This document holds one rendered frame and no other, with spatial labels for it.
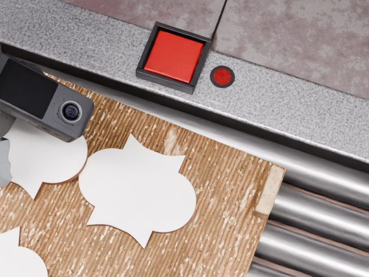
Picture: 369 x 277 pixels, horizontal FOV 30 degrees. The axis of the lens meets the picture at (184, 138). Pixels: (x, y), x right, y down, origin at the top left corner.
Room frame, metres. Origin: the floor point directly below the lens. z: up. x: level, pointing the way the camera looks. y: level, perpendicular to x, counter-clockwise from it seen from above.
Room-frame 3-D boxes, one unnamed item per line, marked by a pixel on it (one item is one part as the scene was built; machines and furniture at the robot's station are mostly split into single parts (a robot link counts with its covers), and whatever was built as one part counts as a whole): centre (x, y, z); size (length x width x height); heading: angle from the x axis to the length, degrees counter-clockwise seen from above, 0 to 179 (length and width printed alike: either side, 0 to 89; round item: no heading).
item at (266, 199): (0.24, -0.10, 0.95); 0.06 x 0.02 x 0.03; 163
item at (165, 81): (0.41, 0.02, 0.92); 0.08 x 0.08 x 0.02; 76
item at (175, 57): (0.41, 0.02, 0.92); 0.06 x 0.06 x 0.01; 76
